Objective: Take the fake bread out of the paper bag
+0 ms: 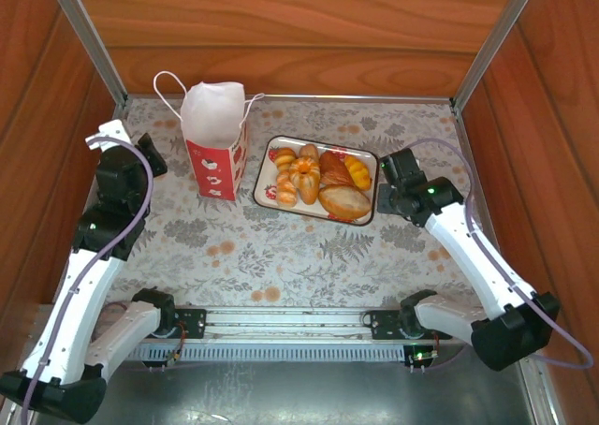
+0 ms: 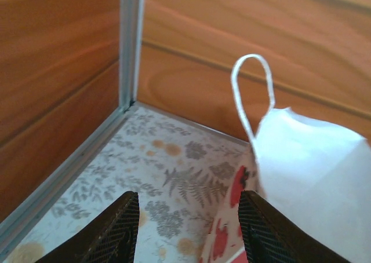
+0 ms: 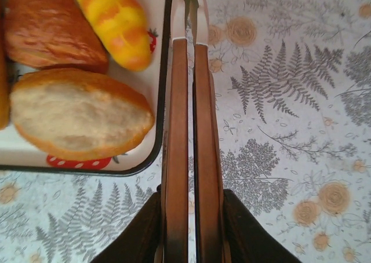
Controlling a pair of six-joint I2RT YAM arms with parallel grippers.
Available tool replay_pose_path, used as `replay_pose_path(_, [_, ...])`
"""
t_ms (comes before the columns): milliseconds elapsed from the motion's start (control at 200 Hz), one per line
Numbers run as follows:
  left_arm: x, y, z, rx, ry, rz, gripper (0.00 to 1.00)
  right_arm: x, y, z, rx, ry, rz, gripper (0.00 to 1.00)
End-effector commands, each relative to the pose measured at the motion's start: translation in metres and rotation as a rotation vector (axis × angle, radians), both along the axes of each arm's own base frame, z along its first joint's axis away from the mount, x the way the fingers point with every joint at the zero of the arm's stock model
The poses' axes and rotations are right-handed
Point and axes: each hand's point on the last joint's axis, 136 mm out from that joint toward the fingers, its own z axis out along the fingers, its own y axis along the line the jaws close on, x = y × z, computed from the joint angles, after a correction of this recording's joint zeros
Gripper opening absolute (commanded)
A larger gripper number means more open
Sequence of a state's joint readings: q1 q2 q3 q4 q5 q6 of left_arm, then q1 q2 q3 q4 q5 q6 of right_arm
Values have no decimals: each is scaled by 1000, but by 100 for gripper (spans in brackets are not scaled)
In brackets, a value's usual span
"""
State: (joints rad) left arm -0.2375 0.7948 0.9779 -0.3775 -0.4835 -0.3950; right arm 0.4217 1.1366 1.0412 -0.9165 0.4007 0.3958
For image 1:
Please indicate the yellow ridged fake bread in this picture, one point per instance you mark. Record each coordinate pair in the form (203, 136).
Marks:
(358, 172)

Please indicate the large round fake loaf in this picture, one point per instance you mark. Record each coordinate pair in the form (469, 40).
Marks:
(344, 202)

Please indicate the brown fake croissant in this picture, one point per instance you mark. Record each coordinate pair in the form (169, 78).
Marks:
(334, 170)

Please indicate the red white paper bag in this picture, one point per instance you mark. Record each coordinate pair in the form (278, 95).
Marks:
(213, 111)

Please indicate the small tan fake roll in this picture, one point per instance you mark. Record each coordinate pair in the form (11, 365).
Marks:
(309, 151)

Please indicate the long twisted fake bread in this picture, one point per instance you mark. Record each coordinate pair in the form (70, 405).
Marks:
(286, 191)

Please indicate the small knotted fake bread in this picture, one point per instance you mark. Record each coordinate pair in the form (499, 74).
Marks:
(285, 158)

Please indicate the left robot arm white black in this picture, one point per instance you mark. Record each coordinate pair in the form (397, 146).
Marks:
(79, 303)

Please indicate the white strawberry print tray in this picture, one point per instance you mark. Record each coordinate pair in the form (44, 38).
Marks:
(266, 174)

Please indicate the small circuit board green light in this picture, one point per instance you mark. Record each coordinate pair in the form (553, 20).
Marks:
(421, 356)

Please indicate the floral patterned table mat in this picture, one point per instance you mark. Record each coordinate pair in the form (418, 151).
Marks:
(281, 266)

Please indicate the grey metal sheet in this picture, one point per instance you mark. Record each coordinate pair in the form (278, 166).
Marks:
(281, 397)

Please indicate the aluminium frame rail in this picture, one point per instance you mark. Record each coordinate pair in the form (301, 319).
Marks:
(459, 121)
(118, 118)
(545, 397)
(384, 98)

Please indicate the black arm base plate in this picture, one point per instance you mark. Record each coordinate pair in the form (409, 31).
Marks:
(192, 324)
(384, 324)

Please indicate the aluminium frame post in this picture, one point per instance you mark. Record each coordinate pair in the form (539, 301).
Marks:
(88, 36)
(497, 36)

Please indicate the aluminium mounting rail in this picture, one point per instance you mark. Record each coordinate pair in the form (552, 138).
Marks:
(290, 322)

